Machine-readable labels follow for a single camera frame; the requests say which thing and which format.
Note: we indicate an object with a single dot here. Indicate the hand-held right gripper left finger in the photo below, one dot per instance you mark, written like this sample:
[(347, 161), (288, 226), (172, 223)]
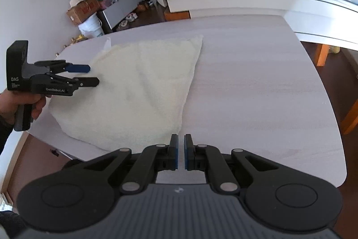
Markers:
[(174, 152)]

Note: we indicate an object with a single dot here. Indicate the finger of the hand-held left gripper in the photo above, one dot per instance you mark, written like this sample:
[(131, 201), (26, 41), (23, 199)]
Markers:
[(89, 82), (79, 68)]

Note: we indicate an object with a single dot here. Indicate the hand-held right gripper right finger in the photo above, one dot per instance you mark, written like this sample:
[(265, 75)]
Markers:
[(186, 152)]

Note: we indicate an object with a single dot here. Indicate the cream terry towel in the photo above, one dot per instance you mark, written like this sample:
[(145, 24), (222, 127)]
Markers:
[(134, 87)]

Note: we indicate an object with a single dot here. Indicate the person's left forearm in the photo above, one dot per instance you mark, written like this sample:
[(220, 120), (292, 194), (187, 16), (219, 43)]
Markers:
[(4, 134)]

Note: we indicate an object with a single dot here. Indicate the person's left hand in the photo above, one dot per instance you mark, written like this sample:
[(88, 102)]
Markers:
[(8, 104)]

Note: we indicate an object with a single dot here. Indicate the row of small golden objects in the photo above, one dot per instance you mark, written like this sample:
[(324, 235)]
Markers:
[(74, 39)]

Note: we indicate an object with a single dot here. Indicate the white plastic bucket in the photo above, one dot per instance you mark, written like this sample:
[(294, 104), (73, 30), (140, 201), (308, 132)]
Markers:
[(91, 27)]

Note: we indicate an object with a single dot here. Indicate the brown cardboard box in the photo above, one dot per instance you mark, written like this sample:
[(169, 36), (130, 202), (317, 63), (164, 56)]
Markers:
[(84, 13)]

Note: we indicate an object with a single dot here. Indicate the straw hat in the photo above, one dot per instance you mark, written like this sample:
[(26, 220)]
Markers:
[(78, 0)]

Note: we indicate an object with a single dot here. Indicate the pair of white sneakers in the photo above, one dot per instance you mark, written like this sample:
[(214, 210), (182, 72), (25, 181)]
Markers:
[(127, 19)]

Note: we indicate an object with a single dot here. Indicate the clear bag of clothes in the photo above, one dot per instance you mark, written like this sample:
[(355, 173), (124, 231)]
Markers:
[(105, 1)]

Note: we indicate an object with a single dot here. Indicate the pair of dark shoes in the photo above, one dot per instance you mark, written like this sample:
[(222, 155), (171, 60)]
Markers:
[(144, 6)]

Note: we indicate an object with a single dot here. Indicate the orange wooden chair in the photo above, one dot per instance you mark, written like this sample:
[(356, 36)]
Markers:
[(351, 115)]

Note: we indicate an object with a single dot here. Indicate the small black table bracket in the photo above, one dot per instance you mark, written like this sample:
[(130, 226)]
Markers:
[(54, 152)]

